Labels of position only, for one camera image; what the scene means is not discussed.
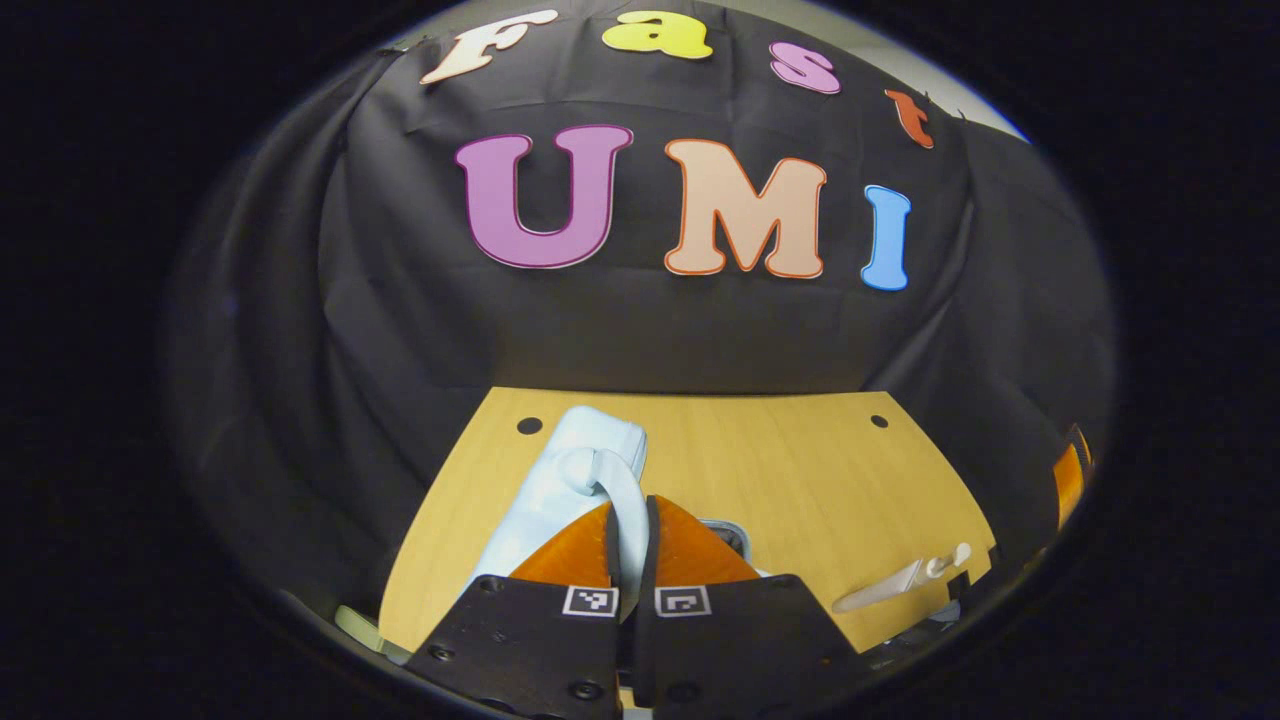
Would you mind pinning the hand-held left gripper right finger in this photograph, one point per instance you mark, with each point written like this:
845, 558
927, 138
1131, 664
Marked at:
730, 640

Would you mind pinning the white squeeze tube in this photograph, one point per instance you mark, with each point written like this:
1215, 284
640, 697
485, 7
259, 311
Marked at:
885, 592

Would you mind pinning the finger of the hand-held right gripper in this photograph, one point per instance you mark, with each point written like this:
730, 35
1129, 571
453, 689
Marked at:
1070, 480

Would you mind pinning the black backdrop cloth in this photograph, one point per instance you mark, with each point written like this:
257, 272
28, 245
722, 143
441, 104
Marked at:
640, 320

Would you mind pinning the light blue suitcase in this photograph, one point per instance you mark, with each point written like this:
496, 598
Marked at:
590, 440

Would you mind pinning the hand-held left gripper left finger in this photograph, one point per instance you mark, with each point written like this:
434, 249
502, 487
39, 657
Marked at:
530, 640

